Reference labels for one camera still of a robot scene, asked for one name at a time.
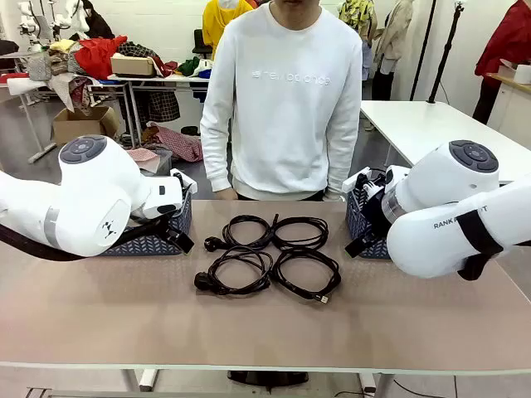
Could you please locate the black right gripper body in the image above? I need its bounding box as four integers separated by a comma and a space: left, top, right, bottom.
359, 173, 392, 244

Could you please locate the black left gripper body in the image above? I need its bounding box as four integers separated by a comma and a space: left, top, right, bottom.
131, 203, 186, 238

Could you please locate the black power cable with plug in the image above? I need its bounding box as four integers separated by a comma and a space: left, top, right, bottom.
203, 214, 275, 252
193, 245, 275, 297

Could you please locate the black USB cable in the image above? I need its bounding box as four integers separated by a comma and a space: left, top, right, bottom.
269, 248, 343, 306

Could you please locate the person left forearm white sleeve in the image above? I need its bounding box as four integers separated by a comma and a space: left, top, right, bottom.
325, 119, 363, 197

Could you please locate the blue-grey perforated plastic basket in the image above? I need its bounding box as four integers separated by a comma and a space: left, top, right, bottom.
98, 189, 194, 257
345, 189, 394, 260

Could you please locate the pink cloth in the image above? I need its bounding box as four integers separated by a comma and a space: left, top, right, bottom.
125, 148, 162, 172

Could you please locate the red white checkered cloth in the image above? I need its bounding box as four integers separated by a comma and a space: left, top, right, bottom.
142, 120, 205, 163

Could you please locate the white background table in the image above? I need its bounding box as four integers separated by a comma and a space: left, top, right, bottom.
358, 100, 531, 186

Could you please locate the dark plaid garment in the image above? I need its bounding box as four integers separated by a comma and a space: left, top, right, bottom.
146, 90, 182, 124

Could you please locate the large open cardboard box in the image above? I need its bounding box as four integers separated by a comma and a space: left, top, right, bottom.
51, 105, 122, 147

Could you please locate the person body white sweatshirt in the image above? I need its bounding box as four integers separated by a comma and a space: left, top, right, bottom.
200, 0, 364, 202

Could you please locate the white table with clothes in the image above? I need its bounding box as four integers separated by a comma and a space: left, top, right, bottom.
106, 72, 211, 147

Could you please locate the white table leg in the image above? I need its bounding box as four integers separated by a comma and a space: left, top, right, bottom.
358, 372, 394, 396
123, 366, 159, 393

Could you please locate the green cloth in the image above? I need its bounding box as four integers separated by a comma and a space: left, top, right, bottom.
177, 56, 203, 78

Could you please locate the small closed cardboard box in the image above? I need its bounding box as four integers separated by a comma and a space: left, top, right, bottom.
110, 54, 158, 79

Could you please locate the black light stand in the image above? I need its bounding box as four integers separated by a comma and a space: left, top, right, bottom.
426, 0, 465, 104
409, 0, 439, 103

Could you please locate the mannequin with beige coat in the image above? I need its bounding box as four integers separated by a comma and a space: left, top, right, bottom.
372, 0, 415, 101

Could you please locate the black office chair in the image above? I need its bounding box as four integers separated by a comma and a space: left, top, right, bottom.
192, 27, 215, 57

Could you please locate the white ironing board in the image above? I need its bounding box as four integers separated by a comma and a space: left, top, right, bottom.
5, 75, 60, 164

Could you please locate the grey patterned bag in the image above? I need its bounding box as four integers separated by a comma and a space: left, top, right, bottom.
27, 51, 53, 82

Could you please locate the floral patterned shirt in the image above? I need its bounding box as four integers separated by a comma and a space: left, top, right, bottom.
339, 0, 378, 41

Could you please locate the yellow garment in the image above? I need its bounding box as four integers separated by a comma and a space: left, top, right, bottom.
202, 0, 255, 60

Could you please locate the white box on wooden desk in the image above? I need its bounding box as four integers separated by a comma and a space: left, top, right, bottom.
499, 57, 531, 85

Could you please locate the person in red jacket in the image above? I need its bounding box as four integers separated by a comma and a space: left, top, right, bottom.
471, 0, 531, 125

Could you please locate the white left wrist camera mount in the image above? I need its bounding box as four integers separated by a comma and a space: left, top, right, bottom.
169, 167, 198, 196

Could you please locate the thin black coiled cable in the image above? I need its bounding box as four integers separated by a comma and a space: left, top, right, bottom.
269, 213, 329, 251

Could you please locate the black strap right arm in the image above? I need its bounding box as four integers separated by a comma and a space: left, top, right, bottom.
455, 208, 506, 282

